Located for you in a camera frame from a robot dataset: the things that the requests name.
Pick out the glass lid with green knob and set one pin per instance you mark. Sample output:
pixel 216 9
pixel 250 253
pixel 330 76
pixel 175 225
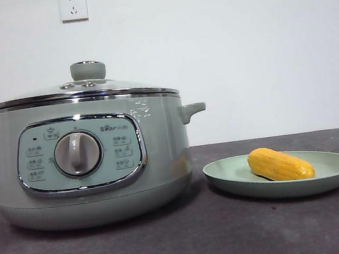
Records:
pixel 87 70

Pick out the white wall socket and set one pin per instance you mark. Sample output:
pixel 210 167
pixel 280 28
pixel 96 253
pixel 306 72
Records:
pixel 73 7

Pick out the pale green round plate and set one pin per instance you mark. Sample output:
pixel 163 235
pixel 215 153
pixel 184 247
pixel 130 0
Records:
pixel 231 175

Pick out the yellow corn cob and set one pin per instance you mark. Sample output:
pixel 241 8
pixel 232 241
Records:
pixel 279 163

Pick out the pale green electric steamer pot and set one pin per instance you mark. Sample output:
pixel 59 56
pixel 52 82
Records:
pixel 166 152

